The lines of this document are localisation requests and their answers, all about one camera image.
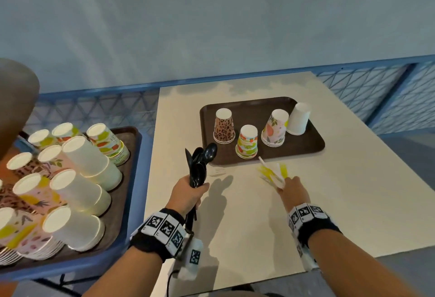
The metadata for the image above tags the person's right hand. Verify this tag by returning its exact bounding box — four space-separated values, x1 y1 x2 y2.
277 176 311 213

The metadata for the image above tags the person's left hand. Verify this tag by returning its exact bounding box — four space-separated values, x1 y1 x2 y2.
164 174 210 219

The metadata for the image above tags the bundle of yellow plastic cutlery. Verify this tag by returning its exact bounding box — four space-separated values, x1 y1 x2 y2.
256 156 290 191

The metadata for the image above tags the bundle of black plastic cutlery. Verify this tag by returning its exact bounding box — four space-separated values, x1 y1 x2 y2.
184 142 218 233

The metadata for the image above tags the person's right forearm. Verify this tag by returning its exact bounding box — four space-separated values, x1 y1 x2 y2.
307 228 423 297

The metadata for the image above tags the person's left forearm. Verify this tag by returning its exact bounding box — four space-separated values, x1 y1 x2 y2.
82 245 164 297

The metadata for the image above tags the right wristband with marker tags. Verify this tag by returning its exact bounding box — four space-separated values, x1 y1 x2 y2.
288 202 342 271

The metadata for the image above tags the wristband with marker tags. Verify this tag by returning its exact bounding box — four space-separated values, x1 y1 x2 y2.
288 202 342 271
128 208 204 281

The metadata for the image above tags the pink fruit print cup stack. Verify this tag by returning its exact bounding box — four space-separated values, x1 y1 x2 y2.
261 109 290 148

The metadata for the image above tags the left wristband with marker tags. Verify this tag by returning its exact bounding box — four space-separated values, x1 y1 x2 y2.
128 208 204 281

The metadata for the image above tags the green fruit print cup stack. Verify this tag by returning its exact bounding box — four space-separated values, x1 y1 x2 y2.
235 124 259 160

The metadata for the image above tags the plain white paper cup stack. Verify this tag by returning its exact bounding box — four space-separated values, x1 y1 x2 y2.
286 102 311 136

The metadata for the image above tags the leopard print paper cup stack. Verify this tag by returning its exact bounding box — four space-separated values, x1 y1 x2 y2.
213 108 236 144

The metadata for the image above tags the blue metal cart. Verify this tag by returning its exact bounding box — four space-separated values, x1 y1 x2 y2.
0 129 154 284

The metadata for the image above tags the small brown serving tray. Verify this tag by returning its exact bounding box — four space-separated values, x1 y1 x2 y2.
199 96 326 166

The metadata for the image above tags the large brown serving tray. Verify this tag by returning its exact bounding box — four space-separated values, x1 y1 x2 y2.
0 126 142 274

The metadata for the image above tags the blue mesh railing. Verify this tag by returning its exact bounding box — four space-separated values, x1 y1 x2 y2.
24 54 435 137

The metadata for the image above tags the group of paper cup stacks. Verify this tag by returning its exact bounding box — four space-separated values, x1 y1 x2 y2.
0 122 131 267

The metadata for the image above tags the brown round object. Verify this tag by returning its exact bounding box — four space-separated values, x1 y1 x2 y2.
0 58 41 161

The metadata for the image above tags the black cable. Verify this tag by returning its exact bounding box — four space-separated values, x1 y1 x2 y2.
166 269 181 297

